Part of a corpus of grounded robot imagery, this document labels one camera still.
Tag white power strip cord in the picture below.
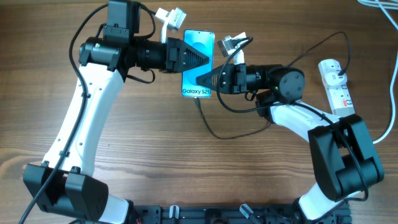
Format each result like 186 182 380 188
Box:
372 49 398 145

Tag white power strip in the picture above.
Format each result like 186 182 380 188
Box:
318 59 355 117

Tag black charging cable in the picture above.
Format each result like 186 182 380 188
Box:
193 31 353 141

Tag black mounting rail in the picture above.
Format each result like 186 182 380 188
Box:
132 203 353 224

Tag white cables top right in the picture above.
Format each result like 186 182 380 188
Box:
357 0 398 30

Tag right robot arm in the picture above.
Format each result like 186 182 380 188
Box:
196 63 384 223

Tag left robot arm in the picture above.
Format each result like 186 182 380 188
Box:
23 1 210 223

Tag blue Galaxy smartphone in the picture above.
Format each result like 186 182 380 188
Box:
181 29 215 98

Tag white USB charger plug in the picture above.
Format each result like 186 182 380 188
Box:
323 72 347 89

